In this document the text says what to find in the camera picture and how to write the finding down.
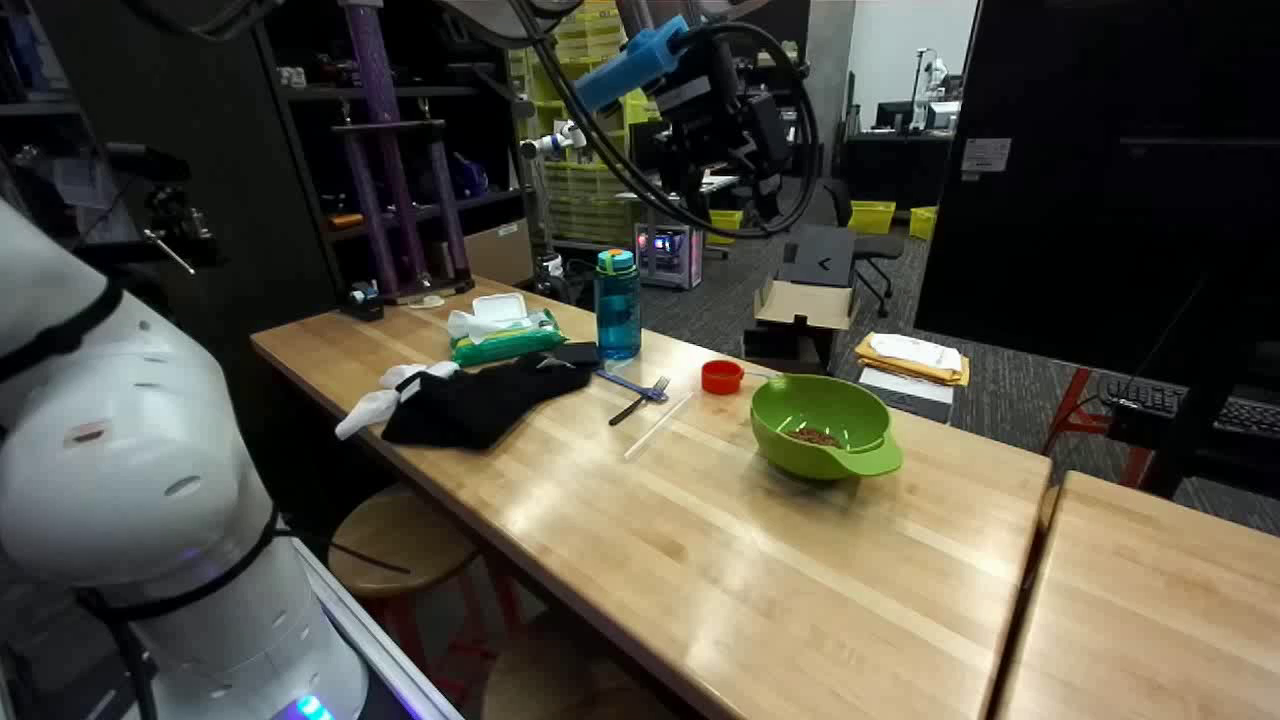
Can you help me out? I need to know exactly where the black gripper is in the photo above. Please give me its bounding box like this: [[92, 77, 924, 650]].
[[648, 34, 804, 234]]

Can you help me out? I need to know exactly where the clear plastic straw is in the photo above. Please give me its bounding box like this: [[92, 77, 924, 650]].
[[620, 389, 695, 465]]

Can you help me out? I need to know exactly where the lime green bowl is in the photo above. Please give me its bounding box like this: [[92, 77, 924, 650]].
[[746, 371, 909, 489]]

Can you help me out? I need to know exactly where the box with pink lights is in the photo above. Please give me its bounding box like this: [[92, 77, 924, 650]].
[[632, 222, 706, 291]]

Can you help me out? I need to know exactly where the open cardboard box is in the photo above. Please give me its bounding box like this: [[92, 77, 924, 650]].
[[753, 273, 854, 371]]

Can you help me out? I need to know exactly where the yellow bin shelf rack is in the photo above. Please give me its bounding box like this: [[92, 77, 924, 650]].
[[510, 0, 670, 254]]

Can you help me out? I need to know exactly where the blue water bottle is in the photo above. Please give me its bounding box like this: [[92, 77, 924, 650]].
[[591, 245, 644, 365]]

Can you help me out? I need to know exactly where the small red cup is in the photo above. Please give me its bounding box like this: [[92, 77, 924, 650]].
[[695, 358, 746, 400]]

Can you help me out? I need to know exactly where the tan paper stack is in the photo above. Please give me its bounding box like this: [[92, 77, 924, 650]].
[[852, 331, 971, 409]]

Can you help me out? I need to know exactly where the black pen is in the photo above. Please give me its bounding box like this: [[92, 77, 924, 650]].
[[602, 394, 657, 431]]

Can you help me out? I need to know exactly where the white paper sign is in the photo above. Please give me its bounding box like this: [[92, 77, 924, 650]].
[[958, 138, 1014, 180]]

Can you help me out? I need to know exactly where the green wipes pack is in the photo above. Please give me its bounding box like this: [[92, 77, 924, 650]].
[[445, 291, 572, 371]]

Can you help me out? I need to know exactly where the thin purple pole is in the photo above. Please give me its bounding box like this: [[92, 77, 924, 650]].
[[425, 134, 472, 289]]

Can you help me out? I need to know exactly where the black cloth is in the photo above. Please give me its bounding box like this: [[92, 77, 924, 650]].
[[379, 339, 602, 455]]

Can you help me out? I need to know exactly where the thick purple pole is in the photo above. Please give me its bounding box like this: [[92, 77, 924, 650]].
[[335, 0, 430, 296]]

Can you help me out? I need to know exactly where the black computer monitor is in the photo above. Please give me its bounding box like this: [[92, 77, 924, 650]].
[[914, 0, 1280, 394]]

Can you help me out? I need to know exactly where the white cloth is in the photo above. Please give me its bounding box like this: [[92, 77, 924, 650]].
[[330, 358, 464, 445]]

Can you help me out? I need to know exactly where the black shelf unit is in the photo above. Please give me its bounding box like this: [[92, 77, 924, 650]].
[[255, 0, 531, 303]]

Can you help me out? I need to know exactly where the round wooden stool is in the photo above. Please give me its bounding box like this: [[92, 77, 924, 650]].
[[476, 610, 683, 720], [323, 480, 482, 603]]

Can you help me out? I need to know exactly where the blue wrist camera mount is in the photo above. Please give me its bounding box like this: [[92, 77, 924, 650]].
[[572, 11, 695, 114]]

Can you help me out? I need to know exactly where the red metal frame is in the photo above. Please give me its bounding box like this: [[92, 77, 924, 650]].
[[1043, 365, 1157, 492]]

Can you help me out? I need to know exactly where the black camera on stand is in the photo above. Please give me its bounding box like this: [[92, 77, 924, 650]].
[[12, 138, 225, 279]]

